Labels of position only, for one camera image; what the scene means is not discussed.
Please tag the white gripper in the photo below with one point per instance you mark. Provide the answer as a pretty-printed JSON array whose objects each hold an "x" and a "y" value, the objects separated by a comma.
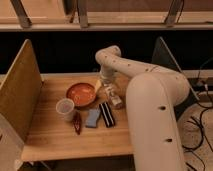
[{"x": 111, "y": 91}]

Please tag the orange ceramic bowl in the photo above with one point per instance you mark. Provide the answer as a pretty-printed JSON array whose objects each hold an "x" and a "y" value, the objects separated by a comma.
[{"x": 82, "y": 94}]

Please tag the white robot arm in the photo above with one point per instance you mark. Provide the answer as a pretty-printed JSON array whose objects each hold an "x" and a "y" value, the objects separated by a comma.
[{"x": 151, "y": 95}]

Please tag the black white striped eraser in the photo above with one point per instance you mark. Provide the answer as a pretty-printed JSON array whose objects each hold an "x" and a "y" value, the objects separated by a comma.
[{"x": 107, "y": 114}]

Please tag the blue sponge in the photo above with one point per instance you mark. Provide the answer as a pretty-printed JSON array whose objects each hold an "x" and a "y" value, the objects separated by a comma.
[{"x": 92, "y": 118}]

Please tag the dark red chili pepper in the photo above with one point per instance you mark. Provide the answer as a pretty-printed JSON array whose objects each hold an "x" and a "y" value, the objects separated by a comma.
[{"x": 77, "y": 122}]

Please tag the clear plastic cup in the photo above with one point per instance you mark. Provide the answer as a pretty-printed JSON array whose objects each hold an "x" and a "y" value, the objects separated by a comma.
[{"x": 66, "y": 109}]

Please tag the right dark side panel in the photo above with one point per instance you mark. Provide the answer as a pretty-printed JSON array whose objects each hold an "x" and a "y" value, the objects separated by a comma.
[{"x": 163, "y": 56}]

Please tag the left wooden side panel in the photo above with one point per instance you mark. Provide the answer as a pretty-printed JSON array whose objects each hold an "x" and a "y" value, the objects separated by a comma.
[{"x": 19, "y": 92}]

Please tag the wooden shelf rail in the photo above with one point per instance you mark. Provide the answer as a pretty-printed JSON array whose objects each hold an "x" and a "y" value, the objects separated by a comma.
[{"x": 105, "y": 15}]

